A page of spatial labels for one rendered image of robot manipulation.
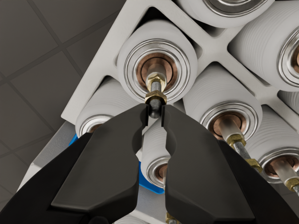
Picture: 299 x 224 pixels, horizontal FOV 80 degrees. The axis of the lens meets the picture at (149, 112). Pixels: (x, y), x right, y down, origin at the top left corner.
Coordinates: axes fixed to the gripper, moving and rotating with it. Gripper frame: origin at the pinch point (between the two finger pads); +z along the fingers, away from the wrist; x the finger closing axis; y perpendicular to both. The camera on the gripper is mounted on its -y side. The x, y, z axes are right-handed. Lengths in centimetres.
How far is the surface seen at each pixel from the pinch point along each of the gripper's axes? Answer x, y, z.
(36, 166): -25.9, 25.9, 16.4
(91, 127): -8.6, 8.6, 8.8
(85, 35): -17.4, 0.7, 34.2
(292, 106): 22.3, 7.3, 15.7
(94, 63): -9.6, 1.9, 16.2
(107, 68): -7.6, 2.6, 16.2
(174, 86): 2.1, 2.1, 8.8
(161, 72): 0.4, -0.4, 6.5
